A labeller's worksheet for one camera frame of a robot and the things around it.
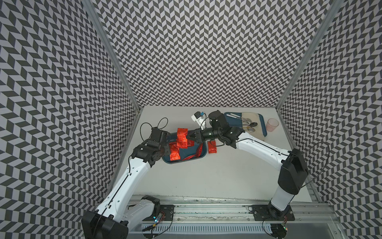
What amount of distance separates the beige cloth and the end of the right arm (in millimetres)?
475

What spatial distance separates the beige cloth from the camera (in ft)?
3.41

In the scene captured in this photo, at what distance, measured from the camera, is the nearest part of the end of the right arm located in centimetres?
60
